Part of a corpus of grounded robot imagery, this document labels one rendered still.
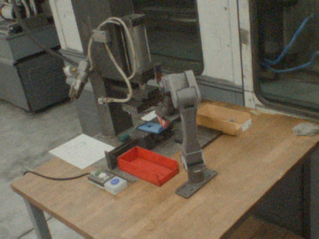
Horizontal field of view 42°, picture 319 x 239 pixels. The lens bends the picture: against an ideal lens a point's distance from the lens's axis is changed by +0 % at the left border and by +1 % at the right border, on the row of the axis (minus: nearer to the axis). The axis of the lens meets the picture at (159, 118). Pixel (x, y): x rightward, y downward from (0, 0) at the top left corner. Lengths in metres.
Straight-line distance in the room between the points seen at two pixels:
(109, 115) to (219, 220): 0.86
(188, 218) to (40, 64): 3.73
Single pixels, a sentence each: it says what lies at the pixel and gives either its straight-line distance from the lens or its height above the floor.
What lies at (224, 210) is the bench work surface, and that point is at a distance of 1.52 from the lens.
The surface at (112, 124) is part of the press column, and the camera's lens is 2.09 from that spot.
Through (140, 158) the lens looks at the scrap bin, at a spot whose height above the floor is 0.91.
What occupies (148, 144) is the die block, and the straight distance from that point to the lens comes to 1.92.
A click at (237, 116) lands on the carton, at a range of 2.06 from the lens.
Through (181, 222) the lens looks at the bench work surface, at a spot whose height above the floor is 0.90.
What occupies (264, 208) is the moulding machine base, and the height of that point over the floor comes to 0.20.
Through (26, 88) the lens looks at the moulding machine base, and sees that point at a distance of 4.95.
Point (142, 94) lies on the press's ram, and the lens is 1.85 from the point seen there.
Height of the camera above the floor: 1.86
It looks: 25 degrees down
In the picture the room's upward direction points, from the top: 10 degrees counter-clockwise
